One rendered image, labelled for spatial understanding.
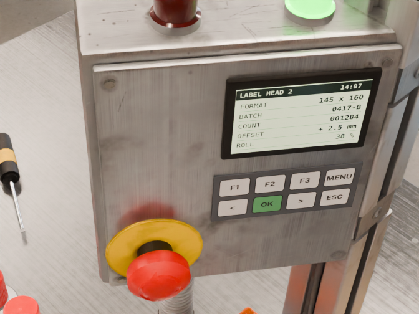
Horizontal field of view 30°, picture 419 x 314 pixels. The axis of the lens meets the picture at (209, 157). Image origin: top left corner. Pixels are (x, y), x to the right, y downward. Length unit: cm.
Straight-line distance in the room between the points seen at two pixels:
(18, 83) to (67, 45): 13
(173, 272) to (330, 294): 16
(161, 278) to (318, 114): 13
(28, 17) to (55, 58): 157
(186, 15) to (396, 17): 11
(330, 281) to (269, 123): 18
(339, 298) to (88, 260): 59
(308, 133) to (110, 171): 11
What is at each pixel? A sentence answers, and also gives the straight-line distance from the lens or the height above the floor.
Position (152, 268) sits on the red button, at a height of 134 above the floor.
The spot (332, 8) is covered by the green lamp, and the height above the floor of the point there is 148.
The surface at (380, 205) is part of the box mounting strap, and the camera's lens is 53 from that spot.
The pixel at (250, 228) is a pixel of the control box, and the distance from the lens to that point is 48.
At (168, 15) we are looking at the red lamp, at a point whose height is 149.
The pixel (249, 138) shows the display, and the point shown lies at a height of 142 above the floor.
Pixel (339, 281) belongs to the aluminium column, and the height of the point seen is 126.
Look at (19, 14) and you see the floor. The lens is 302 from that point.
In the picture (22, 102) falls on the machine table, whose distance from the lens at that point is 135.
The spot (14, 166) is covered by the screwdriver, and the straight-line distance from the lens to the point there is 121.
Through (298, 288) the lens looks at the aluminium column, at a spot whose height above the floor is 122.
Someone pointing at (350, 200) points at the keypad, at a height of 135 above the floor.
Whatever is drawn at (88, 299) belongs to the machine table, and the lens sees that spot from 107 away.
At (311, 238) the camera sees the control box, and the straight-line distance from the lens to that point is 51.
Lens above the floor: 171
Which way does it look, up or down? 45 degrees down
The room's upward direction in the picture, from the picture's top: 3 degrees clockwise
